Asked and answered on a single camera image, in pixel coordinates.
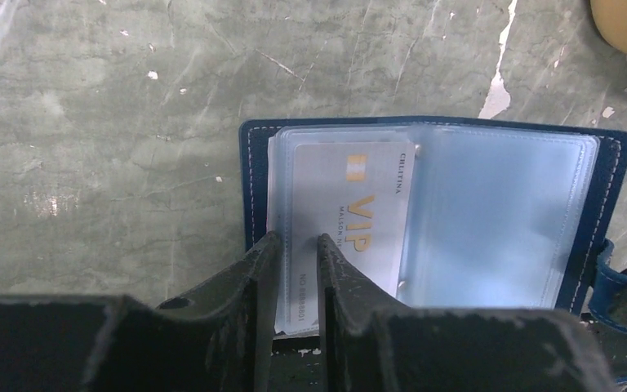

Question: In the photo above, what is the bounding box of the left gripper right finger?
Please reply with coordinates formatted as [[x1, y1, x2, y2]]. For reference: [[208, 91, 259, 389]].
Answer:
[[317, 234, 616, 391]]

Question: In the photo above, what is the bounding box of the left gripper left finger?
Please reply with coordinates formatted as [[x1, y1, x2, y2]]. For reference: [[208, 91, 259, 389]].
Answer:
[[0, 233, 282, 391]]

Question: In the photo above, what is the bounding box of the blue leather card holder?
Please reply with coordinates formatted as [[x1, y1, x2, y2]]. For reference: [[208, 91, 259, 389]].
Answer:
[[239, 116, 627, 336]]

